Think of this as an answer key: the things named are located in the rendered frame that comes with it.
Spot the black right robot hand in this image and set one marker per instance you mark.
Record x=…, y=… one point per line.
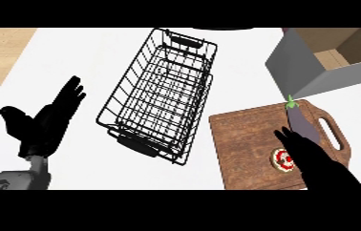
x=320, y=164

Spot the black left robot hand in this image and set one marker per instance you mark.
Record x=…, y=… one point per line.
x=47, y=123

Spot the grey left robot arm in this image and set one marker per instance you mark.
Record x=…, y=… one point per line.
x=29, y=174

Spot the brown wooden cutting board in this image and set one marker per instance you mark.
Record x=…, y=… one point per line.
x=254, y=142

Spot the purple eggplant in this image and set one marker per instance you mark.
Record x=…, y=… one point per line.
x=304, y=123

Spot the grey open box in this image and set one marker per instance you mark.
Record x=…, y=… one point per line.
x=301, y=69

